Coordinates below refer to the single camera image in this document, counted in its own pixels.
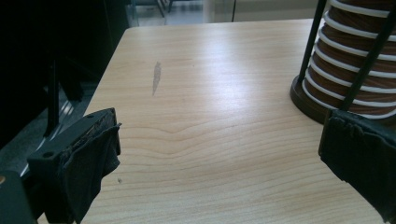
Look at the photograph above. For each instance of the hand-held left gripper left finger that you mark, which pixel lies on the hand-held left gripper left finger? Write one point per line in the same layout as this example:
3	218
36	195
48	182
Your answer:
77	161

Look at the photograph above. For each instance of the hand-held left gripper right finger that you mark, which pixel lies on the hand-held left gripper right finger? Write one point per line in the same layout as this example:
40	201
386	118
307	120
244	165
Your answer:
361	146

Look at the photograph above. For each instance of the stack of brown paper cups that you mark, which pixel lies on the stack of brown paper cups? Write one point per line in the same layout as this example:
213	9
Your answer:
342	59

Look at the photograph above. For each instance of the black stand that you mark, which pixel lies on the black stand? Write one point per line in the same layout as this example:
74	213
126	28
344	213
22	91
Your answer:
53	102

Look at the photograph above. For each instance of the black cabinet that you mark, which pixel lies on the black cabinet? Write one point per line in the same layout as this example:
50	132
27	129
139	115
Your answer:
115	31

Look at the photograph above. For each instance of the light wooden furniture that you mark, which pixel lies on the light wooden furniture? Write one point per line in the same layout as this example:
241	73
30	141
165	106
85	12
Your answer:
274	11

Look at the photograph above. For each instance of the metal floor rail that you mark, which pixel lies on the metal floor rail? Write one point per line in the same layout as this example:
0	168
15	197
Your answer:
67	109

